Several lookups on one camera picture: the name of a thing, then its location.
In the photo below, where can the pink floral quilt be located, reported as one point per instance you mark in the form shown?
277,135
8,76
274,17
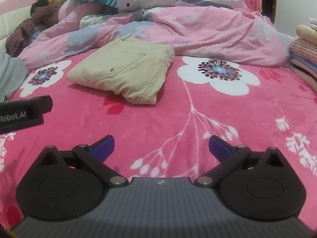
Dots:
198,29

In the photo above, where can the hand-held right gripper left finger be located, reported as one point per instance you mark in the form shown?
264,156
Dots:
104,146

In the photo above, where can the brown plush toy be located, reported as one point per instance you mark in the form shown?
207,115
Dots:
19,34
43,12
7,24

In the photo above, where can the white knit cloth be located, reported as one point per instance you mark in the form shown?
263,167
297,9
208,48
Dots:
91,19

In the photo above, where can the beige pants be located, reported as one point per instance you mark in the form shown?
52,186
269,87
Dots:
118,72

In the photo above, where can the grey garment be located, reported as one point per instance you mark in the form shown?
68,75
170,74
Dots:
10,74

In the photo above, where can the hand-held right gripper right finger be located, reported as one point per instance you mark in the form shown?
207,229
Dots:
218,146

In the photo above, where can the pink flower-print blanket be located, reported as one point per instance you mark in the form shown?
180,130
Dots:
223,119

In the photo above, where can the stack of folded clothes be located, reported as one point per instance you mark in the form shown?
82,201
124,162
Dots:
304,52

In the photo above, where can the light blue cloth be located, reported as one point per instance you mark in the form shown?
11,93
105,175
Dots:
37,33

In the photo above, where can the dark wooden door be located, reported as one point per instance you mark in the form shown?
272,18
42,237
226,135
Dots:
268,0

